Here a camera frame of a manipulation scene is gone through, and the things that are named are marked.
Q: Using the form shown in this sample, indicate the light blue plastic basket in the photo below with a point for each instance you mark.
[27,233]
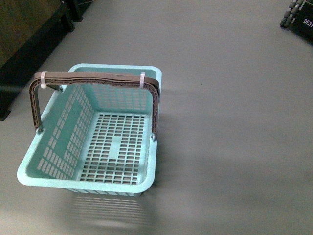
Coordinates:
[94,138]

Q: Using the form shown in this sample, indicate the brown basket handle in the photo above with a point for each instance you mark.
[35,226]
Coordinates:
[56,79]

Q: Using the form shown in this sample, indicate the white zip tie right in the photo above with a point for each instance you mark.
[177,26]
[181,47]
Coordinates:
[142,80]

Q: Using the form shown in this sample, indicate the white zip tie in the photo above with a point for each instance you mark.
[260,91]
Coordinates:
[42,79]
[142,80]

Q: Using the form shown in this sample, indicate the white zip tie left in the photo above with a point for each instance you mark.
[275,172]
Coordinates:
[42,79]

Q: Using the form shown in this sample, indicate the dark wooden display shelf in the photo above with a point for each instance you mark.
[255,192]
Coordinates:
[29,31]

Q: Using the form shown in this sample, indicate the black sign stand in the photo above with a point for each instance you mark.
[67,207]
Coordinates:
[303,22]

